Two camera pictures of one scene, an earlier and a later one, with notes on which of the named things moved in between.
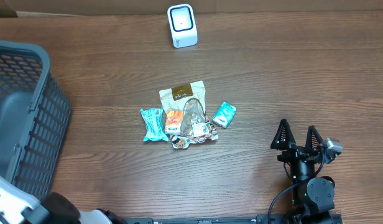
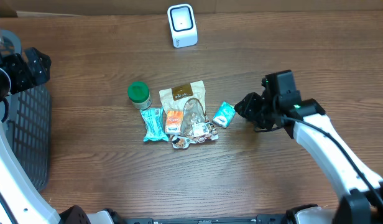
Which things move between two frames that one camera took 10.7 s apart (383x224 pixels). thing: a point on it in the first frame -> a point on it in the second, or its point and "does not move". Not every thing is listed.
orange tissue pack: (174, 121) does not move
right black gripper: (287, 142) -> (249, 112)
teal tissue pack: (224, 114) does not move
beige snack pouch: (191, 99) does not move
